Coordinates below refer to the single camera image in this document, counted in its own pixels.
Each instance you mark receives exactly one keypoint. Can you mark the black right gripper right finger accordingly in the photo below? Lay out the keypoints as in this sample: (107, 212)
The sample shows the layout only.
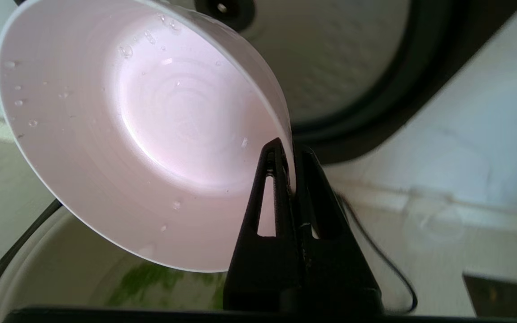
(335, 278)

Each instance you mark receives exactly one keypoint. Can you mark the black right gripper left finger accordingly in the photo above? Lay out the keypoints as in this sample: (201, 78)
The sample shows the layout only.
(263, 278)

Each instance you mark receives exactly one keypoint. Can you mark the chopped green onions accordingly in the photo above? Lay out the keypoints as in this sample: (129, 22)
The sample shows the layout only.
(146, 280)

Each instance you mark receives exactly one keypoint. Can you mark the black rice cooker lid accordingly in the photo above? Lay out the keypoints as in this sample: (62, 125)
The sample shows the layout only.
(352, 67)

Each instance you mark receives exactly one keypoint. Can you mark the pink bowl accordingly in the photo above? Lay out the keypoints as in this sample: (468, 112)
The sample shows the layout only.
(83, 134)

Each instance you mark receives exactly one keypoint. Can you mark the grey inner cooking pot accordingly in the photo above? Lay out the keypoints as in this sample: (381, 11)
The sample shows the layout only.
(61, 269)

